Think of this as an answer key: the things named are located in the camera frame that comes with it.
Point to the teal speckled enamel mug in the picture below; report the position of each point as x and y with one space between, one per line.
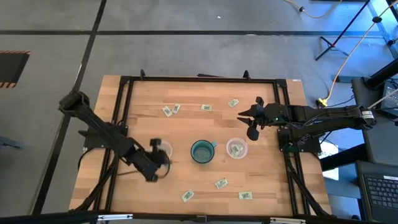
202 152

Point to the black laptop with keyboard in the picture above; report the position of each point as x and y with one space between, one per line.
382 193

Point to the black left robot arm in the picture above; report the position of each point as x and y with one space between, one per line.
93 121

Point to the black tripod stand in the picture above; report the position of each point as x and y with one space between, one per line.
342 30

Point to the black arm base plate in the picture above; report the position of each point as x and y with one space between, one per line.
90 140
314 146

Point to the black pole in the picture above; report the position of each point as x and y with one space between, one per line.
382 74

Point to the black desk leg bar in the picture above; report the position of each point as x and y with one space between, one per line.
342 158

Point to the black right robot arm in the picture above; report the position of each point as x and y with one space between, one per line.
329 115

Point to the black electronic device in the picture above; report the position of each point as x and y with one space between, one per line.
391 96

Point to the black aluminium table frame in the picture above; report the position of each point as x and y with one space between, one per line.
202 79

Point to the white paper sheet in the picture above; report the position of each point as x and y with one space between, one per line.
329 152

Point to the clear round plastic bin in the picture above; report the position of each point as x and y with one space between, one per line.
169 146
230 143

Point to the grey desk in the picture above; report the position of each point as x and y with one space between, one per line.
382 140

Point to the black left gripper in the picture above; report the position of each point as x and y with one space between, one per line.
149 161

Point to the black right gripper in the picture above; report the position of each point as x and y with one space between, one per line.
270 115

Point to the yellow power plug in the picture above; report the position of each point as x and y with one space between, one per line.
323 101

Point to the black hazard-striped floor mat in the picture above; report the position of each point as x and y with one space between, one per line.
12 68

